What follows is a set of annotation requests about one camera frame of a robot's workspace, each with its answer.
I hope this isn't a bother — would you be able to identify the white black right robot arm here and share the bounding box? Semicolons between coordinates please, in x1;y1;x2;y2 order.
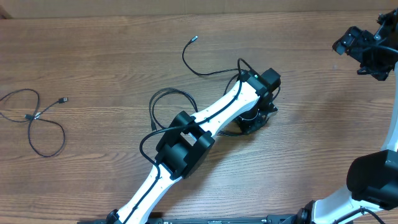
285;9;397;223

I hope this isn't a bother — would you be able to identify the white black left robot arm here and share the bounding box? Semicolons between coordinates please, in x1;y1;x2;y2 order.
106;68;281;223

